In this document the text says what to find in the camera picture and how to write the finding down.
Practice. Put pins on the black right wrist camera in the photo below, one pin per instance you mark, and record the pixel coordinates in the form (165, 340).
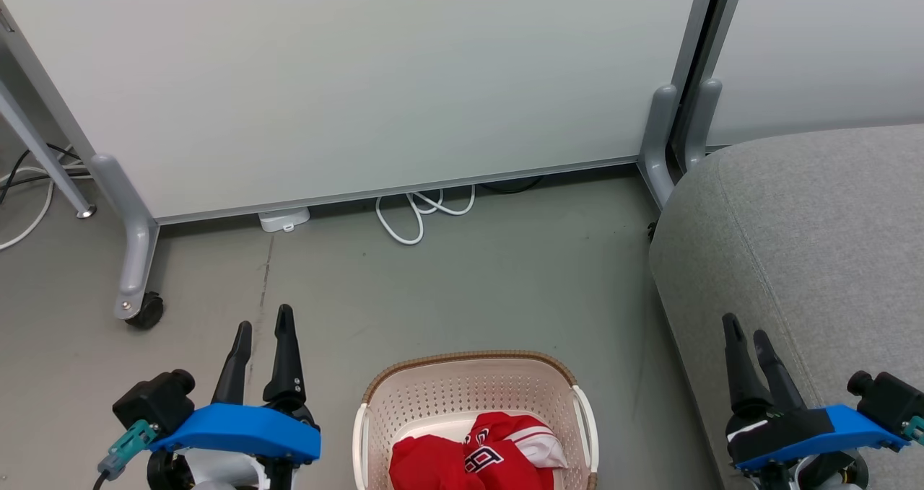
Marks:
(891, 400)

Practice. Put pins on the black caster wheel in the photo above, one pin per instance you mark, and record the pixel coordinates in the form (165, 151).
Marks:
(148, 312)

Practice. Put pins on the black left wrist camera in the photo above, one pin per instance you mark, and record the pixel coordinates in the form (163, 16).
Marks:
(155, 400)

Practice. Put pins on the slanted grey metal leg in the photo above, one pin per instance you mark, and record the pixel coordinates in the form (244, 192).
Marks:
(40, 151)

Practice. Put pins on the cream perforated laundry basket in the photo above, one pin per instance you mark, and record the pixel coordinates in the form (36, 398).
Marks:
(462, 389)

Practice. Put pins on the teal camera connector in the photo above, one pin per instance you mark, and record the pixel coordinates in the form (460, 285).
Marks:
(128, 447)
(917, 429)

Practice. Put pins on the red and white jersey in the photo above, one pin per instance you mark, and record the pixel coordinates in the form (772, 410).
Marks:
(433, 465)

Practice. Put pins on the grey upright partition foot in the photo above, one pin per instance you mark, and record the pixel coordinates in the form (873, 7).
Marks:
(702, 122)
(658, 143)

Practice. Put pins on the teal left camera connector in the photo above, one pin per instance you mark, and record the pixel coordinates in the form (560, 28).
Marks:
(128, 447)

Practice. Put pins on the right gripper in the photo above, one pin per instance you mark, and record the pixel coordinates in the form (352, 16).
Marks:
(816, 477)

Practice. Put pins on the blue left camera bracket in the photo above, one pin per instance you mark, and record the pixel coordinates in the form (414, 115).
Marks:
(238, 430)

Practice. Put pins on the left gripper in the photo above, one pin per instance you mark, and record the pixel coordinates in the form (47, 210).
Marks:
(216, 473)

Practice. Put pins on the grey fabric sofa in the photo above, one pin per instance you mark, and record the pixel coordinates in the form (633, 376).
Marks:
(808, 259)

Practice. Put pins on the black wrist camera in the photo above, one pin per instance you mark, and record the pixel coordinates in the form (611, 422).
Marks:
(155, 400)
(891, 400)

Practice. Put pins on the grey partition foot with caster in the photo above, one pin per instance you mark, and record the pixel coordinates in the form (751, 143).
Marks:
(136, 252)

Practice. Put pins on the white power adapter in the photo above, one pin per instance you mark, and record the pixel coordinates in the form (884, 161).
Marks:
(284, 218)

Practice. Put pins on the blue right camera bracket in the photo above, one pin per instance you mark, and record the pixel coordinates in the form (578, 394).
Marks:
(852, 429)

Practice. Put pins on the teal right camera connector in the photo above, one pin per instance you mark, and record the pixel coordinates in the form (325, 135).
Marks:
(917, 429)

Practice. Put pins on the blue camera bracket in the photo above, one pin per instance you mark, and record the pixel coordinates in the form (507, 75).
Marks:
(852, 429)
(238, 430)

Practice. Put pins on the large white partition panel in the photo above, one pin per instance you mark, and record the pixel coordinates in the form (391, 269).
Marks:
(346, 79)

